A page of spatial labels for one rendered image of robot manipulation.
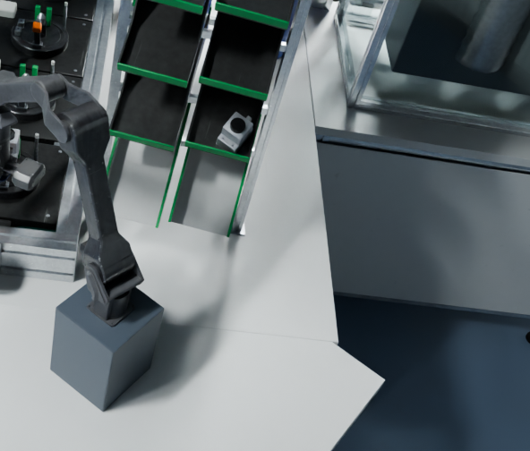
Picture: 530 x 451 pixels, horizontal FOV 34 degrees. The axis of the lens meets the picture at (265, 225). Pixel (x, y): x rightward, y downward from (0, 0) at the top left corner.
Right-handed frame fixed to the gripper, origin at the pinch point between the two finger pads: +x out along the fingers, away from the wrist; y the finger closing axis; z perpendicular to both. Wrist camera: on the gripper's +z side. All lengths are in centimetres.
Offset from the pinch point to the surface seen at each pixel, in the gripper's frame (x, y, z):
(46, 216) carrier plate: 11.9, 8.6, -6.1
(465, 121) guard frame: 21, 90, -108
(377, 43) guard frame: 0, 58, -97
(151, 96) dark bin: -14.6, 21.3, -23.3
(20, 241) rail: 12.9, 6.9, 1.6
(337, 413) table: 23, 79, 4
